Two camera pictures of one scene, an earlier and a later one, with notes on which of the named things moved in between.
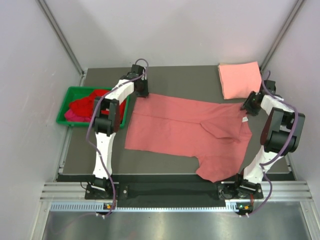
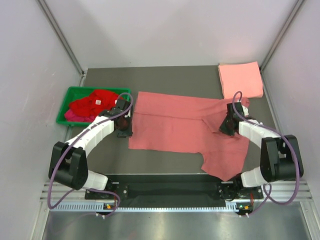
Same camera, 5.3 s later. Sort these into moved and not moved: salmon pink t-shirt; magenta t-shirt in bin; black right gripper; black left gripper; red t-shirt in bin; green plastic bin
Moved: black left gripper; black right gripper
Not moved: red t-shirt in bin; magenta t-shirt in bin; salmon pink t-shirt; green plastic bin
